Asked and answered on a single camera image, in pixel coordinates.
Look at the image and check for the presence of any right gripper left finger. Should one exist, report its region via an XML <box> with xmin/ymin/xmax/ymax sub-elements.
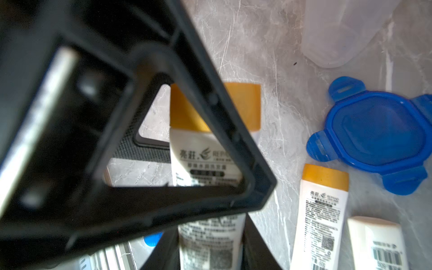
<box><xmin>141</xmin><ymin>227</ymin><xmax>179</xmax><ymax>270</ymax></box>

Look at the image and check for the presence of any blue lid left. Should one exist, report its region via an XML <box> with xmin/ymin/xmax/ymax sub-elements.
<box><xmin>306</xmin><ymin>76</ymin><xmax>432</xmax><ymax>195</ymax></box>

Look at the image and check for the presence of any white bottle orange cap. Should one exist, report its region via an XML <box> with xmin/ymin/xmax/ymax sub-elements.
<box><xmin>169</xmin><ymin>82</ymin><xmax>261</xmax><ymax>270</ymax></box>
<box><xmin>347</xmin><ymin>216</ymin><xmax>410</xmax><ymax>270</ymax></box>
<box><xmin>290</xmin><ymin>164</ymin><xmax>349</xmax><ymax>270</ymax></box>

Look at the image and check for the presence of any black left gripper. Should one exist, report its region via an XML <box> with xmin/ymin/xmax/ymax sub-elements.
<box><xmin>1</xmin><ymin>1</ymin><xmax>277</xmax><ymax>270</ymax></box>

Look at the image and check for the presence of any blue toothbrush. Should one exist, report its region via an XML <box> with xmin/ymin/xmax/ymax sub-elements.
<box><xmin>144</xmin><ymin>232</ymin><xmax>164</xmax><ymax>248</ymax></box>

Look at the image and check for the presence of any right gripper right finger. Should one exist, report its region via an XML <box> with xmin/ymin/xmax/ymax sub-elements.
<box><xmin>241</xmin><ymin>214</ymin><xmax>282</xmax><ymax>270</ymax></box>

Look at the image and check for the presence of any clear plastic container back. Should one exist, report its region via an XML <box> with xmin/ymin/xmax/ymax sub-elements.
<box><xmin>301</xmin><ymin>0</ymin><xmax>400</xmax><ymax>68</ymax></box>

